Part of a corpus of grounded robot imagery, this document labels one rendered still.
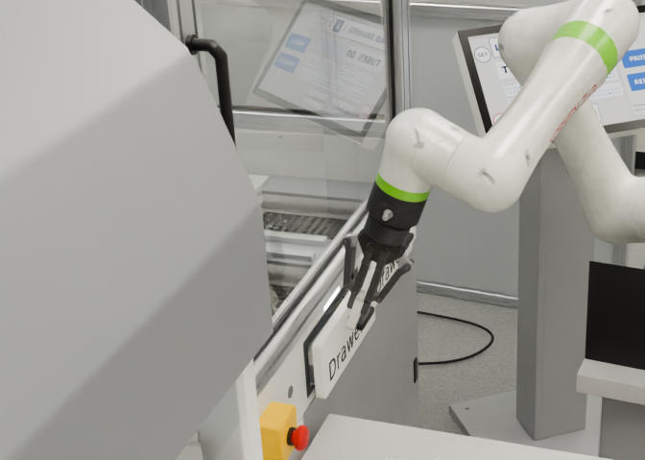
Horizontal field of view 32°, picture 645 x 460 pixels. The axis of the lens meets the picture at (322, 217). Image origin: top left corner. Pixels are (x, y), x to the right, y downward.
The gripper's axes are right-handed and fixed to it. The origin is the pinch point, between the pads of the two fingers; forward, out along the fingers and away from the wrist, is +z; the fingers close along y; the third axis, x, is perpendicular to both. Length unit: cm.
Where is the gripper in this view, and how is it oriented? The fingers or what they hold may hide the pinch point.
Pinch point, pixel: (356, 309)
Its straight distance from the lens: 196.7
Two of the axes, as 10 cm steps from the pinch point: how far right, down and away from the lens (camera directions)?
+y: 9.0, 4.0, -1.7
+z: -2.7, 8.2, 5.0
